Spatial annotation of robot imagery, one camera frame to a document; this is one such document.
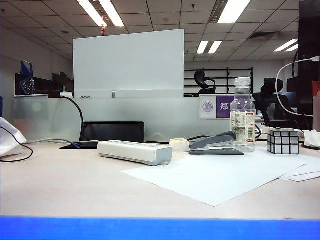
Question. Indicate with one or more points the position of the white paper stack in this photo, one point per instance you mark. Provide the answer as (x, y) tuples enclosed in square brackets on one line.
[(309, 173)]

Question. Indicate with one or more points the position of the ceiling light fixture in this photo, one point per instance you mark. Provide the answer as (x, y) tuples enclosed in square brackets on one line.
[(110, 12), (285, 45), (233, 11), (202, 47)]

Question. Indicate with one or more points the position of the crumpled white tissue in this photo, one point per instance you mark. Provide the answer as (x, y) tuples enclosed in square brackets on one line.
[(313, 139)]

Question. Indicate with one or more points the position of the red box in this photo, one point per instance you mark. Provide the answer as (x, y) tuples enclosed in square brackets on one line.
[(316, 89)]

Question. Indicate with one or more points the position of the white power strip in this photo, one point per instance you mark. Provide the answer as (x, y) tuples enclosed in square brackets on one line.
[(131, 151)]

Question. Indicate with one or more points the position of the white plug adapter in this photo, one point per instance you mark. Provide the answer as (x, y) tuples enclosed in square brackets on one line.
[(66, 95)]

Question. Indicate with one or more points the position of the clear plastic bottle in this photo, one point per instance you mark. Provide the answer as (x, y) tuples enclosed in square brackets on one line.
[(242, 125)]

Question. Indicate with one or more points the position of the white board panel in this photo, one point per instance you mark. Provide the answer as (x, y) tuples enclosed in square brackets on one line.
[(126, 62)]

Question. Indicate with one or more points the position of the beige tape roll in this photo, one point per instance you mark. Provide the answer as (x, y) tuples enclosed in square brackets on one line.
[(179, 145)]

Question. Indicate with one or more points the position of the black monitor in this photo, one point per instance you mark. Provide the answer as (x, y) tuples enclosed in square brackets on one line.
[(309, 30)]

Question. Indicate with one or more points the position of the large white paper sheet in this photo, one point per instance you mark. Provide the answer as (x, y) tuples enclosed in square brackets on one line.
[(213, 180)]

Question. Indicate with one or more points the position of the blue crystal trophy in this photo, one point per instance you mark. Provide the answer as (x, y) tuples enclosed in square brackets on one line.
[(27, 86)]

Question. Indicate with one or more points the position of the dark wooden cabinet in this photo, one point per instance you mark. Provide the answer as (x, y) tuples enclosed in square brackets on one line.
[(43, 86)]

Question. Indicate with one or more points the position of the frosted glass partition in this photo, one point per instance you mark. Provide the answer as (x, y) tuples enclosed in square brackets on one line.
[(162, 113)]

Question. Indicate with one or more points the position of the gray stapler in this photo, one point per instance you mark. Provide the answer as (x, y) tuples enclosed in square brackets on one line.
[(213, 144)]

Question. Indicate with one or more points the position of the red hanging ornament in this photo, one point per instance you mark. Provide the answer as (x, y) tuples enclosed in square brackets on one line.
[(102, 25)]

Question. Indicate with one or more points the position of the small metal clip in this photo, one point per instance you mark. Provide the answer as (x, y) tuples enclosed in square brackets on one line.
[(114, 94)]

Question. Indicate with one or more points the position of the silver mirror cube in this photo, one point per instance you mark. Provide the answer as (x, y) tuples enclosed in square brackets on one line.
[(283, 142)]

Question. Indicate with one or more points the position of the translucent white container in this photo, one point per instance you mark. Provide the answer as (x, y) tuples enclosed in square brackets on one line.
[(316, 112)]

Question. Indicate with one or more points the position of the black shelf rack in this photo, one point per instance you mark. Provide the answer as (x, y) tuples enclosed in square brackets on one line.
[(227, 80)]

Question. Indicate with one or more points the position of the black mesh office chair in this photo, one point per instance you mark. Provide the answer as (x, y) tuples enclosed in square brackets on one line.
[(270, 87)]

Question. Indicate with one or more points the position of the purple and white nameplate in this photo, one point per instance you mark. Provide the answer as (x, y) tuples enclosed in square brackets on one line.
[(208, 107)]

